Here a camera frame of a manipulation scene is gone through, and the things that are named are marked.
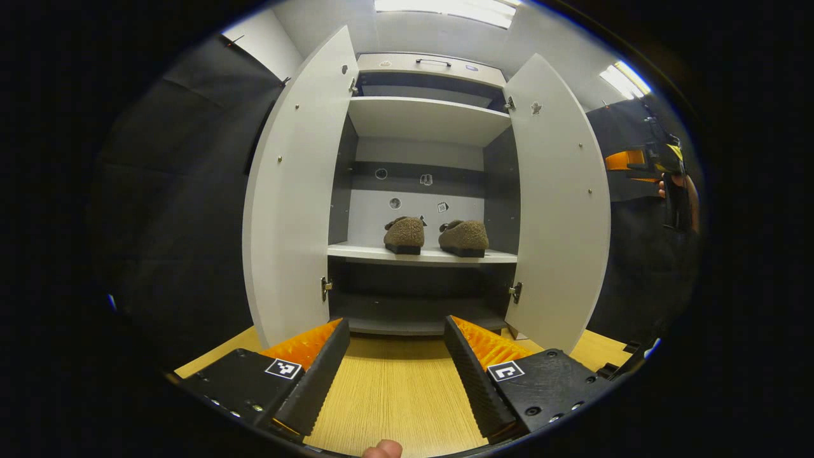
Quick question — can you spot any ceiling light panel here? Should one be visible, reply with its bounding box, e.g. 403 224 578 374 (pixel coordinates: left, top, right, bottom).
374 0 519 29
599 60 652 99

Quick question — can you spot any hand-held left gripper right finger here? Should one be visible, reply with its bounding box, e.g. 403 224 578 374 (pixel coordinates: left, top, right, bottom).
443 315 614 443

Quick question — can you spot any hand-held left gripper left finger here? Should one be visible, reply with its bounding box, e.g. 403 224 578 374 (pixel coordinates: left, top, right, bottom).
181 318 350 440

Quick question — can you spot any black backdrop cloth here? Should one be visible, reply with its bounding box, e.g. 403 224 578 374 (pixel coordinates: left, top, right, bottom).
95 35 290 370
585 95 703 347

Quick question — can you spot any grey shoe cabinet door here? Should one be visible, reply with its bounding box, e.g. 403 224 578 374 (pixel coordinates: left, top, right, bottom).
242 25 360 349
502 53 612 354

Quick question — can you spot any brown fuzzy shoe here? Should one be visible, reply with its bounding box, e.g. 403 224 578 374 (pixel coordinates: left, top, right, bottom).
383 216 426 256
438 219 490 258

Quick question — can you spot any grey shoe cabinet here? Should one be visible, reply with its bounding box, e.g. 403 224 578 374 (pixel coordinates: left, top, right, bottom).
326 53 519 337

